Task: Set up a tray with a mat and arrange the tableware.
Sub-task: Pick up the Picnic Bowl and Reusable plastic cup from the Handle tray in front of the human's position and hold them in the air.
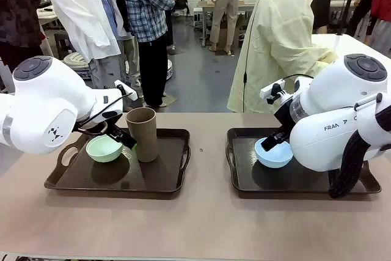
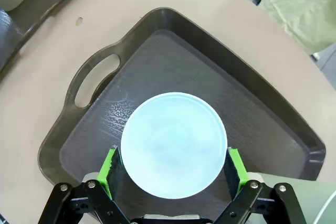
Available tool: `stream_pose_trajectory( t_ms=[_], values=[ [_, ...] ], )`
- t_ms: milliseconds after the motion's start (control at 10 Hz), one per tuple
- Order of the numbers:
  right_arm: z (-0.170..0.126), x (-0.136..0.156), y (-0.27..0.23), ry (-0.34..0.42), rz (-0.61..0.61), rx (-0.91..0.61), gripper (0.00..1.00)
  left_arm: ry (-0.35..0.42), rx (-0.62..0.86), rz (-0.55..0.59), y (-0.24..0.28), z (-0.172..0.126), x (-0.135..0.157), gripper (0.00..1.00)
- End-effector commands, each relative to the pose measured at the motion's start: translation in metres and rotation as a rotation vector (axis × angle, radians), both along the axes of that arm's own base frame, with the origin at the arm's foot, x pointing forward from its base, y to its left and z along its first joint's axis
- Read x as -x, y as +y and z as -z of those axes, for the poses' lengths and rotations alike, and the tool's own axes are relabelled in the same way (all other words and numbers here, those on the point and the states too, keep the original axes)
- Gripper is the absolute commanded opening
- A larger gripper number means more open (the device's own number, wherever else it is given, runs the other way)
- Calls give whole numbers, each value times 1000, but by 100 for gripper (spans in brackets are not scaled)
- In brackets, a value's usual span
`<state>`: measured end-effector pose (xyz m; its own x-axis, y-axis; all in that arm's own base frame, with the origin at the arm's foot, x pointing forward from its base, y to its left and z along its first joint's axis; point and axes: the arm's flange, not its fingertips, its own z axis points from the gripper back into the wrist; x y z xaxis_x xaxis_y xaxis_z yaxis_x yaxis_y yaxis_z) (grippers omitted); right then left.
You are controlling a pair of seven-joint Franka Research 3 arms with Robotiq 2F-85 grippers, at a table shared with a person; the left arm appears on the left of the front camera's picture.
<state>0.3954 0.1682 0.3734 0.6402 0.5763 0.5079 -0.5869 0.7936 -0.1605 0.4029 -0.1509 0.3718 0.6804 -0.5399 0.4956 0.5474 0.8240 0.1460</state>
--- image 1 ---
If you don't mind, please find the mint green bowl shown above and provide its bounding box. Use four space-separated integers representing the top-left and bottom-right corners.
86 136 124 163

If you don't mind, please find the tall brown cup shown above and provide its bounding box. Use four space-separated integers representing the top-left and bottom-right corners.
125 107 159 163

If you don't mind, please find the black stand pole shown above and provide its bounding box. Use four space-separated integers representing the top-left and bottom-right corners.
337 0 360 35

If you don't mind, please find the person in yellow gown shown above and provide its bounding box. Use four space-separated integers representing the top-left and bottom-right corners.
227 0 340 114

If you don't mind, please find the person in white coat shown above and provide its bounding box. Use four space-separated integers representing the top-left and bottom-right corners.
39 0 143 100

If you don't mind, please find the background workbench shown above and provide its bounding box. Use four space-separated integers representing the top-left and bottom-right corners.
329 0 358 8

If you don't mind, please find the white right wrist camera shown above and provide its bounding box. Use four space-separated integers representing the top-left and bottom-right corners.
260 79 287 105

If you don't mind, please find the dark brown handled tray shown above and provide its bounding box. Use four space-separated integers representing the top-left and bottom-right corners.
44 127 191 194
225 127 382 199

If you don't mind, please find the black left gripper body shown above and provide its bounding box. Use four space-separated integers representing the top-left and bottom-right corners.
79 119 119 136

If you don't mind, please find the white ribbed round cushion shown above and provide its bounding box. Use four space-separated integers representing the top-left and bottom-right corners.
62 51 92 81

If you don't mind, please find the brown cardboard floor piece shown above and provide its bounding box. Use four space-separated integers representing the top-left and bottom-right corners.
158 91 178 106

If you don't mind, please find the thin black hanging cable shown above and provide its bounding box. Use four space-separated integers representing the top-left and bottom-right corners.
243 0 277 114

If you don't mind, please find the light blue bowl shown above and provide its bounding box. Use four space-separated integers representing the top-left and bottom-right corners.
255 138 294 169

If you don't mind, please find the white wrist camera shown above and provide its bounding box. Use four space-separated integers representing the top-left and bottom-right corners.
260 79 287 105
114 79 137 101

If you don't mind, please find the person's right forearm yellow sleeve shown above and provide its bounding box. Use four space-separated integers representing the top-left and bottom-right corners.
314 48 340 74

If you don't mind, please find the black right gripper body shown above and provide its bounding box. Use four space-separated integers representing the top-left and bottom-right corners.
274 98 296 136

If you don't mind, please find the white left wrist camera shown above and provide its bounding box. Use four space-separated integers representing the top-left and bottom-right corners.
114 79 137 101

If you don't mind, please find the person in black trousers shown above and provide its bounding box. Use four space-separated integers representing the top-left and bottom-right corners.
346 0 373 45

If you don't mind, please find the black right arm cable sleeve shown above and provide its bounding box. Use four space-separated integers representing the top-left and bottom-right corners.
328 111 391 199

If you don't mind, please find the person in dark patterned top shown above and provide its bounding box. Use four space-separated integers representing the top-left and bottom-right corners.
0 0 46 66

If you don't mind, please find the white round base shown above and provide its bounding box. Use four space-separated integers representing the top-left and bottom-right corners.
166 57 175 80

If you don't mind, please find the wooden top background table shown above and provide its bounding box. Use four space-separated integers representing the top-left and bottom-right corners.
197 0 256 48

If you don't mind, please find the person in plaid shirt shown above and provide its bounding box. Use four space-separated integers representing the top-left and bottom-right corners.
120 0 177 108

